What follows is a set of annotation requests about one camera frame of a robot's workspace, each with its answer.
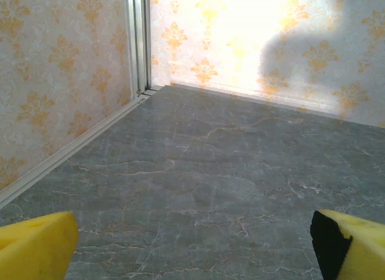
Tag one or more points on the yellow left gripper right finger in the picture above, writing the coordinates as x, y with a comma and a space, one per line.
361, 250

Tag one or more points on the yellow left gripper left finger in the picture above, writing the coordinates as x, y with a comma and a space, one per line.
33, 247

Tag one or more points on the aluminium frame side rail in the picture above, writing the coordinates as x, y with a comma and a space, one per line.
75, 143

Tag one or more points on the aluminium frame corner post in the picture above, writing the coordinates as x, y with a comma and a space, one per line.
139, 42

